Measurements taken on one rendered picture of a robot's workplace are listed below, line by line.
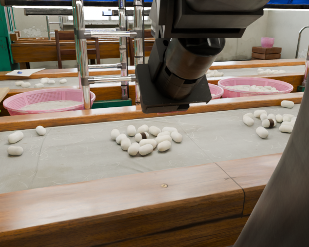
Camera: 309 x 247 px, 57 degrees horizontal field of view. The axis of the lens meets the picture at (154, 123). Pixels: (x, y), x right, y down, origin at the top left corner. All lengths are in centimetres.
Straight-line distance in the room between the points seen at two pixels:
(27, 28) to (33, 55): 234
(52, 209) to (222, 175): 25
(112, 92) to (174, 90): 73
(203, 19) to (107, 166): 36
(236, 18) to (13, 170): 46
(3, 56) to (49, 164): 275
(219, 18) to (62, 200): 30
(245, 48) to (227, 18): 695
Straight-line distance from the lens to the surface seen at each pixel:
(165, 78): 37
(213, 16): 25
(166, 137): 61
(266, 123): 76
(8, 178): 56
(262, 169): 51
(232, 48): 698
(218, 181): 46
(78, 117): 76
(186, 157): 57
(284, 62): 186
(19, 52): 331
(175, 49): 32
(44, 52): 331
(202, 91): 42
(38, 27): 562
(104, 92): 108
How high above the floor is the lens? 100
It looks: 20 degrees down
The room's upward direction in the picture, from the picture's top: straight up
